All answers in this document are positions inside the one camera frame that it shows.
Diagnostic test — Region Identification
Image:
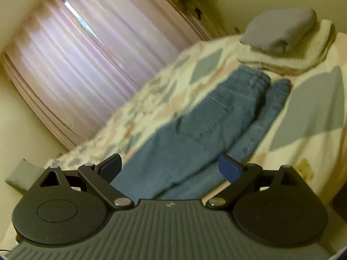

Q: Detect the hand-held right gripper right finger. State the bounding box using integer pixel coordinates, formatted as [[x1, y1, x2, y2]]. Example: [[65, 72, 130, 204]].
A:
[[202, 154, 308, 211]]

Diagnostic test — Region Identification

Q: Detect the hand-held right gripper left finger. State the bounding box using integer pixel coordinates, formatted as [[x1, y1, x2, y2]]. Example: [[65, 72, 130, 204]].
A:
[[39, 153, 135, 211]]

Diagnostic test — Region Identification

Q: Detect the blue fuzzy cloth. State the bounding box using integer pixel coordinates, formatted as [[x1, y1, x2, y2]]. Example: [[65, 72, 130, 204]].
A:
[[110, 65, 294, 201]]

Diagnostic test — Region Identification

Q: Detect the pale green box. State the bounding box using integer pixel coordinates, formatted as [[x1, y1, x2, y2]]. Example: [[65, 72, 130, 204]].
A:
[[4, 158, 45, 192]]

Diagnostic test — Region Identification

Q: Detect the patchwork teddy bear quilt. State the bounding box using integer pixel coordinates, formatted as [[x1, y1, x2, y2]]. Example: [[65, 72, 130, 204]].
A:
[[51, 32, 347, 255]]

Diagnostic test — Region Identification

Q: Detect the pink sheer curtain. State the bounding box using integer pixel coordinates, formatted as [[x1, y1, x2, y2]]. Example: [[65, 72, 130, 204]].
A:
[[0, 0, 215, 153]]

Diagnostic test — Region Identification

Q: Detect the cream folded blanket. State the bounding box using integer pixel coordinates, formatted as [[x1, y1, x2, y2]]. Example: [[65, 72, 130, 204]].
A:
[[238, 18, 337, 77]]

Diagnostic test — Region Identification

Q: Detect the grey folded cloth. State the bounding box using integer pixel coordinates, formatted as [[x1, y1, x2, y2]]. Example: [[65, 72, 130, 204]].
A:
[[240, 6, 318, 55]]

